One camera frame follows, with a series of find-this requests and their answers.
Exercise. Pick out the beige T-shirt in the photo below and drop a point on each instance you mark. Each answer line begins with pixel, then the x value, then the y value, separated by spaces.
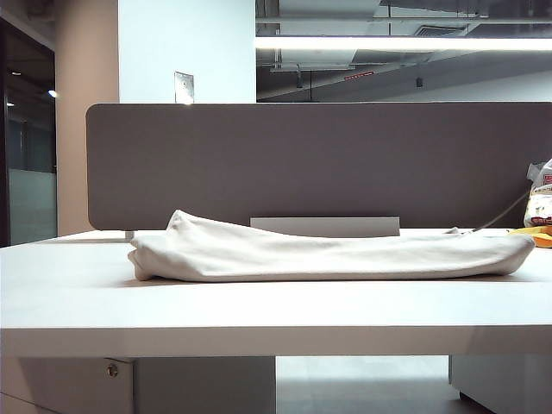
pixel 323 259

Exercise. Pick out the grey fabric desk divider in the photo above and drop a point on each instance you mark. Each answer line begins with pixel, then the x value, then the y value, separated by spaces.
pixel 302 164

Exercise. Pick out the red ceiling sign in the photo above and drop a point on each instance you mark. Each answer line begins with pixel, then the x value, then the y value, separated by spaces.
pixel 359 76

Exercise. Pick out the long ceiling light strip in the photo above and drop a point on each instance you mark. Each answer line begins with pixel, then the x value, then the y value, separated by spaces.
pixel 388 43

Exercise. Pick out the white drawer cabinet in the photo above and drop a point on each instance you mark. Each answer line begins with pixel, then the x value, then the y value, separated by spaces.
pixel 194 388

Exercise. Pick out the round metal drawer lock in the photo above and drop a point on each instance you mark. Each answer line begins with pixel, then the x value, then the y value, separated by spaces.
pixel 113 369

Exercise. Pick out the ceiling air vent grille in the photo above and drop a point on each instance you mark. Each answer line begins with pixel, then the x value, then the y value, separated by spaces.
pixel 440 30

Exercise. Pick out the printed plastic snack bag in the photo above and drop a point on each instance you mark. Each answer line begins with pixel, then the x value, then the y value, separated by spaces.
pixel 542 202

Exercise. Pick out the yellow and orange object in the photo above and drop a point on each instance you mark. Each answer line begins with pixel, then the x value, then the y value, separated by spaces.
pixel 544 237

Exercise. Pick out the white cabinet on casters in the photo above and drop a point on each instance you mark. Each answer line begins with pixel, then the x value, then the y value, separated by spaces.
pixel 509 384

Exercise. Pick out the metal divider bracket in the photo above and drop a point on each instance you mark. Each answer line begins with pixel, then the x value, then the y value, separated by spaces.
pixel 129 234

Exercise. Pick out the metal wall plate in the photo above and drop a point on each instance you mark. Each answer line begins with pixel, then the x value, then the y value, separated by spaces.
pixel 184 86

